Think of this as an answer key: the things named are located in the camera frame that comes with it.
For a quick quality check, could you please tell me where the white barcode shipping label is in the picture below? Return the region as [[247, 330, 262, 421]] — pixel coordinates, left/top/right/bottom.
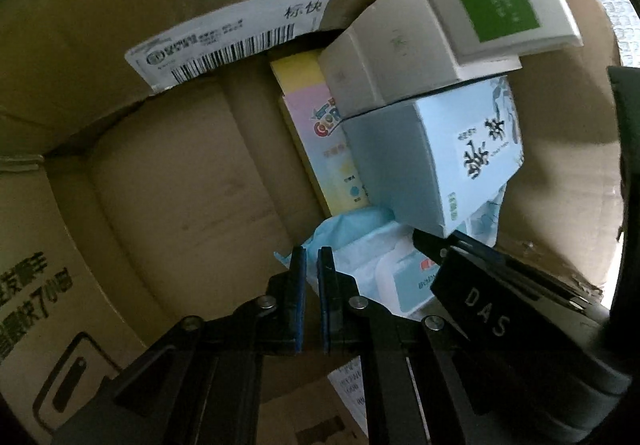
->
[[125, 0, 333, 94]]

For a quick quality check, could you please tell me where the blue wet wipes packet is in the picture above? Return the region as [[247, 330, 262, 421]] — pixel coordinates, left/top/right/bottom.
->
[[274, 185, 508, 323]]

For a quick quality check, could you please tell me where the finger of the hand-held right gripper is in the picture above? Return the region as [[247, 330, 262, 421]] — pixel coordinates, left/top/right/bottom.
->
[[447, 230, 603, 318], [412, 227, 449, 272]]

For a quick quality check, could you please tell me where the light blue tea box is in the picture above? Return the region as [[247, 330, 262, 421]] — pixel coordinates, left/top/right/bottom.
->
[[341, 75, 525, 239]]

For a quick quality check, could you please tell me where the plain cream carton box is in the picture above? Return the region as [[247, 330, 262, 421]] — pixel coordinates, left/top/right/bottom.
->
[[318, 0, 523, 119]]

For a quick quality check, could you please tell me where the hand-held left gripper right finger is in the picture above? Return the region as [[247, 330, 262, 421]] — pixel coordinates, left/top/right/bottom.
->
[[318, 246, 482, 445]]

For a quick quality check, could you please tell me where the pink colourful printed box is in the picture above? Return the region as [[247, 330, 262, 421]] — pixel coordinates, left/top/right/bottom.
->
[[280, 92, 372, 217]]

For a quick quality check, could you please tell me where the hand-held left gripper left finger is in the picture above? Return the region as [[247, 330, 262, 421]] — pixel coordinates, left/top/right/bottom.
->
[[50, 246, 307, 445]]

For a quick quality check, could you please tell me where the white printed paper label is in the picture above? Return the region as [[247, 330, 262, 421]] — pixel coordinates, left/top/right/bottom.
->
[[327, 357, 372, 437]]

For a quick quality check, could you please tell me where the brown cardboard box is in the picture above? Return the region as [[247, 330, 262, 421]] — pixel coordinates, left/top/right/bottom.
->
[[0, 0, 626, 445]]

